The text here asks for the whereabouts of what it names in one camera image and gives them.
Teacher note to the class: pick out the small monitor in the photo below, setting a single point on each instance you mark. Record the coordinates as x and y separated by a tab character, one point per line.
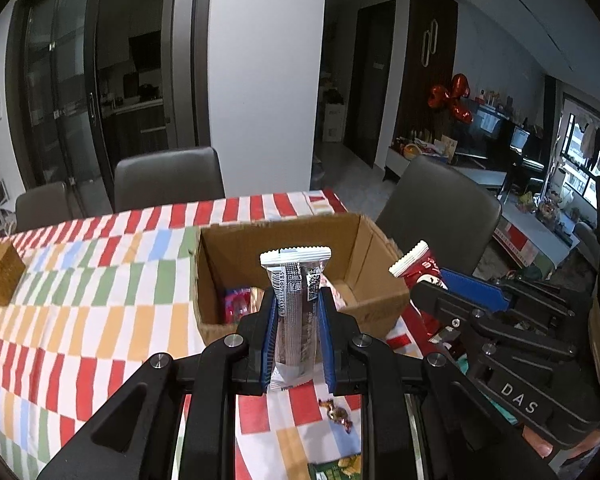
520	140

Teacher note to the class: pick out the colourful checked tablecloth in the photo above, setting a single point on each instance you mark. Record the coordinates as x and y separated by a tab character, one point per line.
105	320

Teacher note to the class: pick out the red snack packet white edge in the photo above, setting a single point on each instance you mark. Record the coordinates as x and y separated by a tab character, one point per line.
425	270

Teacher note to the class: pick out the black television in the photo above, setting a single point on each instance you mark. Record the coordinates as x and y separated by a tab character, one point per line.
490	135

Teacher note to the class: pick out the silver snack packet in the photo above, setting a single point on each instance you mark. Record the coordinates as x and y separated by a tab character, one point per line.
295	320

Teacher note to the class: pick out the brown cardboard box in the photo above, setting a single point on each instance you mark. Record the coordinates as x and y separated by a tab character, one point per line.
367	260

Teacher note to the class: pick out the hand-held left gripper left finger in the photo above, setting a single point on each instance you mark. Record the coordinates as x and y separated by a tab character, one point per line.
267	340

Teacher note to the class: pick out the pink snack packet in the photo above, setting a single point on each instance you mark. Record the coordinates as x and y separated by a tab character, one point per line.
237	305

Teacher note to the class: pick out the red foil balloon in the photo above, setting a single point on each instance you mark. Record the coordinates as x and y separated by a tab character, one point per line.
450	97

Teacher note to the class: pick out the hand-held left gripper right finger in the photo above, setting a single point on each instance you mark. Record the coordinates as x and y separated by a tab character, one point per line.
327	340

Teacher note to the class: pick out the glass sliding door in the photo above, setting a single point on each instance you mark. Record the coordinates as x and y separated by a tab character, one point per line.
80	85

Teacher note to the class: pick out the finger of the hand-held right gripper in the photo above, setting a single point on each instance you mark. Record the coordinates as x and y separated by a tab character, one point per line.
440	306
475	290

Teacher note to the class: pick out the brown foil candy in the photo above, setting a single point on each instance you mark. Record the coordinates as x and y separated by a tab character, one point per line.
336	414

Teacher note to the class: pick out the woven wicker box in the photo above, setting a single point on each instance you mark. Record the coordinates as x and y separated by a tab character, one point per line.
0	275

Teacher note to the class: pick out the window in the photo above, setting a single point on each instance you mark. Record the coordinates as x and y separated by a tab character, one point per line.
575	160

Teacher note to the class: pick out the person's right hand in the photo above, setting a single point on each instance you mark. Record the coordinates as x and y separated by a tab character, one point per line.
542	449

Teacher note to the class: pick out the hanging laundry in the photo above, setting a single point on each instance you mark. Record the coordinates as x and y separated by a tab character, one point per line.
592	142

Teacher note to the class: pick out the grey dining chair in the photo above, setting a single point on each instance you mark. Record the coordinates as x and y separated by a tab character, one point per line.
42	207
170	180
440	205

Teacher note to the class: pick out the dark wardrobe door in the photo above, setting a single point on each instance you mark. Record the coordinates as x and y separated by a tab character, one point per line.
427	70

